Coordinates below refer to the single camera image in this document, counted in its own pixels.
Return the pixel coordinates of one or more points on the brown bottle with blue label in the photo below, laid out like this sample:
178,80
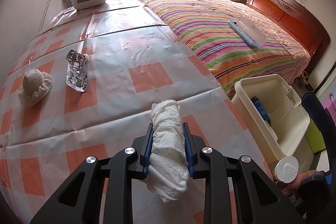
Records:
286,169

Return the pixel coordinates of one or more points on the beige slippers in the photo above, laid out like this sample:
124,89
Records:
304,78

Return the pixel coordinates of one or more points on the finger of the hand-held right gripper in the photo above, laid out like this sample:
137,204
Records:
317,119

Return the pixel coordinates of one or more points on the bed with striped cover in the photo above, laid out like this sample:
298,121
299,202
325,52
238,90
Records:
223,29

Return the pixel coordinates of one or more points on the silver blister pack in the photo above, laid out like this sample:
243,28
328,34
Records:
77,74

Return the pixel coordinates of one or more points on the wooden bed headboard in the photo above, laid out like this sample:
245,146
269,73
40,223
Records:
288,16

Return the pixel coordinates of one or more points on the pink plastic basket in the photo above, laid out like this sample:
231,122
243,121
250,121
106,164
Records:
331,102

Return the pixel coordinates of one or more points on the person's right hand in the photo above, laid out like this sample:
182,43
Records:
309,174

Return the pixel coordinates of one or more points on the cream plastic bin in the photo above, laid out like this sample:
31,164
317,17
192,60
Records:
278,113

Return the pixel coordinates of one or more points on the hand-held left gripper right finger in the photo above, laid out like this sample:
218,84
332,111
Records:
189,150

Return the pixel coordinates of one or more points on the cream knitted hat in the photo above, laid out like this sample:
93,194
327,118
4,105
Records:
34,87

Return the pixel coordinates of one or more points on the green plastic box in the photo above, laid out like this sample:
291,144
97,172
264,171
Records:
316,137

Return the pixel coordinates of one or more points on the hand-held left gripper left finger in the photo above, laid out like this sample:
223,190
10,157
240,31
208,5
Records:
148,150

